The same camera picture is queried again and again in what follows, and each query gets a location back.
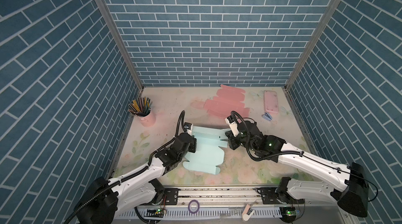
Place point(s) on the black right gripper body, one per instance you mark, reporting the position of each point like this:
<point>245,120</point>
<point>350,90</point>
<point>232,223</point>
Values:
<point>239,140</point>

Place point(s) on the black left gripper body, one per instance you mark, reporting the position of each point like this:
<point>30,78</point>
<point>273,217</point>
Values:
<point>192,146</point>

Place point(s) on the mint green paper box sheet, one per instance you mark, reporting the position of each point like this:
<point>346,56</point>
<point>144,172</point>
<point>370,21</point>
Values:
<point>209,154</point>

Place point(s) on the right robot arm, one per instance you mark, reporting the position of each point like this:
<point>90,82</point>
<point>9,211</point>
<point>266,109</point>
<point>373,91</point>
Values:
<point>345,185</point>

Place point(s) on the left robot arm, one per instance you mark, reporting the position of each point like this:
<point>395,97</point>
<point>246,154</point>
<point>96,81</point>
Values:
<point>106,199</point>

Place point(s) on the pink paper box sheet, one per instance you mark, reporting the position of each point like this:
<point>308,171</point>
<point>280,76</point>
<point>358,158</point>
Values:
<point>226,100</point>

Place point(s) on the pink pencil case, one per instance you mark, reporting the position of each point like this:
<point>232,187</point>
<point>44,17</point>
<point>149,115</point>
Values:
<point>271,102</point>

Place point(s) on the pink metal pencil bucket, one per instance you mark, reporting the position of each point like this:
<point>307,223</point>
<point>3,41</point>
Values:
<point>148,120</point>

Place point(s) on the bundle of colored pencils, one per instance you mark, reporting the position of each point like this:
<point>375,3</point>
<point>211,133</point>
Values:
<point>140,107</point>

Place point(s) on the purple tape roll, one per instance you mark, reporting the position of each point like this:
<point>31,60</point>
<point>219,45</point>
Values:
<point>193,206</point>

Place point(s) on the white pink clip tool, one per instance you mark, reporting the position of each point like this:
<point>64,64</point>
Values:
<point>247,213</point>

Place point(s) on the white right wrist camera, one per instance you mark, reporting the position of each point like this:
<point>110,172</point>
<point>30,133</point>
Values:
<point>233,124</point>

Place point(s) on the aluminium front rail frame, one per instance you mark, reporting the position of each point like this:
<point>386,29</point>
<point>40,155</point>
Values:
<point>285,202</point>

